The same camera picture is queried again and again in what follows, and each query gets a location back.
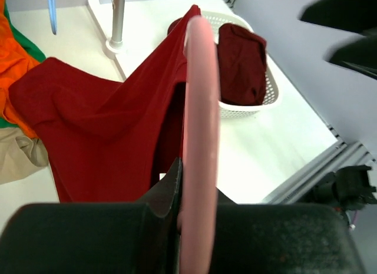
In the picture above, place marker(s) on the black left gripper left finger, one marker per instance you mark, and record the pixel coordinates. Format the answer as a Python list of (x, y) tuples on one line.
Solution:
[(127, 237)]

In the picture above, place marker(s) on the white metal clothes rack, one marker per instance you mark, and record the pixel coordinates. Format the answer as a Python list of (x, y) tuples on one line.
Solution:
[(113, 46)]

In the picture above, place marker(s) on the white plastic laundry basket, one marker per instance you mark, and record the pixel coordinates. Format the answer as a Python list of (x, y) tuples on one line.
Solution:
[(272, 97)]

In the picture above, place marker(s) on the green t shirt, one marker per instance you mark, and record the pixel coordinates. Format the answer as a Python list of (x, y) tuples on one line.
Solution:
[(28, 47)]

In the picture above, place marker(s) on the dark red t shirt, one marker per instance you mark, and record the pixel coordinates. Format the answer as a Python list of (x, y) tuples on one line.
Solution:
[(108, 141)]

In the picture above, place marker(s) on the beige t shirt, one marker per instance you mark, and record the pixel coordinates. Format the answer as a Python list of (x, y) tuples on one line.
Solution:
[(21, 156)]

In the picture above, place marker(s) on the dark red shirt in basket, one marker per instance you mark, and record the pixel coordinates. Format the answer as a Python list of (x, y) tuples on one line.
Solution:
[(242, 65)]

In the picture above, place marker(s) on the orange t shirt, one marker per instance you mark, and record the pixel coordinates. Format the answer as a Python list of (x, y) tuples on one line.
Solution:
[(15, 62)]

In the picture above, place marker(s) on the pink plastic hanger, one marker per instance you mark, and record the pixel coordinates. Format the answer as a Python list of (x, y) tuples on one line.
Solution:
[(197, 218)]

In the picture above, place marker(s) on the blue wire hanger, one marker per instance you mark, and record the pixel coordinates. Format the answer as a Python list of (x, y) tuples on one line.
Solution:
[(53, 15)]

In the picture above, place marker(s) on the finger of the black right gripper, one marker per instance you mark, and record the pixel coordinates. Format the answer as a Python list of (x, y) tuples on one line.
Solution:
[(356, 16), (357, 55)]

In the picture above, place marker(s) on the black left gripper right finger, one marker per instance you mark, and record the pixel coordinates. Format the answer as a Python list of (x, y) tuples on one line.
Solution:
[(282, 238)]

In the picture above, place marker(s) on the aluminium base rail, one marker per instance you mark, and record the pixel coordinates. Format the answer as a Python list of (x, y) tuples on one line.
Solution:
[(338, 155)]

